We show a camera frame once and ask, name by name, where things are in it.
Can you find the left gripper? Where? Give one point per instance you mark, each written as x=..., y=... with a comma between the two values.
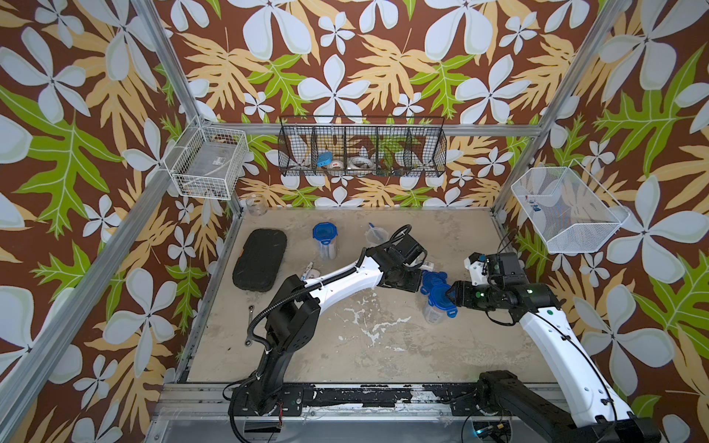
x=414, y=283

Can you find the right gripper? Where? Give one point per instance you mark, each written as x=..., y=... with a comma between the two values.
x=461, y=293

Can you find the blue lid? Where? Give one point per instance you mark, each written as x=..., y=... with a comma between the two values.
x=438, y=298
x=432, y=279
x=325, y=233

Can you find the clear plastic cup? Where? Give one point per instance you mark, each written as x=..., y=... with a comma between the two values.
x=327, y=249
x=376, y=236
x=433, y=315

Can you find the toothpaste tube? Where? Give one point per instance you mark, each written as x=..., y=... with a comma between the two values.
x=306, y=272

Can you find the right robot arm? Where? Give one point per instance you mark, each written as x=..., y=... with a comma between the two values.
x=595, y=412

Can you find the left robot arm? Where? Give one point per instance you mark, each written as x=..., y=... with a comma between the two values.
x=289, y=322

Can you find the blue lid behind cup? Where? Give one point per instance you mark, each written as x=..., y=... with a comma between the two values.
x=432, y=279

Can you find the white mesh basket right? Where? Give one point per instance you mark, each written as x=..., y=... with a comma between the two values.
x=569, y=208

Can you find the black rubber mat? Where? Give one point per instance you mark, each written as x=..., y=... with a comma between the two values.
x=257, y=267

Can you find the glass jar corner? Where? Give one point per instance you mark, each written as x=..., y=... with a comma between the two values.
x=256, y=204

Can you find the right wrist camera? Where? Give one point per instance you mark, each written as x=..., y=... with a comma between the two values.
x=476, y=265

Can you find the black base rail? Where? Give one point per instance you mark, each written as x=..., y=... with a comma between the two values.
x=460, y=399

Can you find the black wire basket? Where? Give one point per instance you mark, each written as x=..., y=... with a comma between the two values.
x=399, y=146

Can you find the white wire basket left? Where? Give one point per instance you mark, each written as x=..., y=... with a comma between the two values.
x=205, y=161

